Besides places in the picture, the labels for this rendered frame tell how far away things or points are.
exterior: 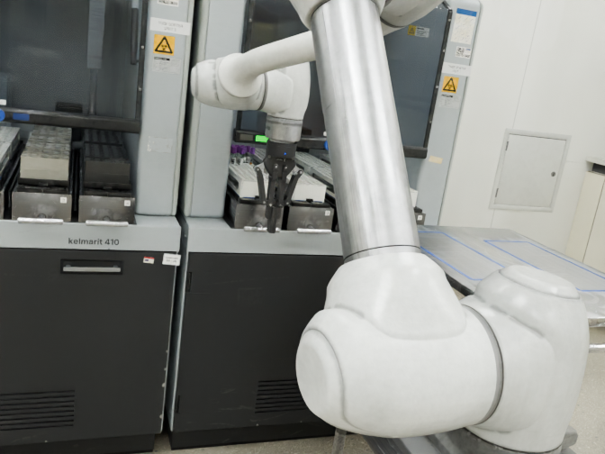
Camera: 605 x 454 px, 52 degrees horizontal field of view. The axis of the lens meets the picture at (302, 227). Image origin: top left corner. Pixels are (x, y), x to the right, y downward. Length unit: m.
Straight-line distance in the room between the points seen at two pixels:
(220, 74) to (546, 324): 0.90
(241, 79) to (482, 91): 2.17
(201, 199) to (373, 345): 1.13
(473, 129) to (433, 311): 2.71
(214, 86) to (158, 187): 0.42
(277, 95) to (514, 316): 0.86
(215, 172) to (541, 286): 1.12
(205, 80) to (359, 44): 0.62
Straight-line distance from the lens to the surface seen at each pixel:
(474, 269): 1.38
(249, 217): 1.70
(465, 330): 0.76
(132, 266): 1.69
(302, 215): 1.74
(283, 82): 1.48
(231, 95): 1.41
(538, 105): 3.63
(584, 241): 3.91
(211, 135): 1.72
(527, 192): 3.70
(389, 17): 1.12
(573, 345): 0.84
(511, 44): 3.48
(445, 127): 1.99
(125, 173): 1.70
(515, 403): 0.82
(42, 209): 1.64
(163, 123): 1.70
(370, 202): 0.78
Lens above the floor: 1.20
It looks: 15 degrees down
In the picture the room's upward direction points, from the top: 8 degrees clockwise
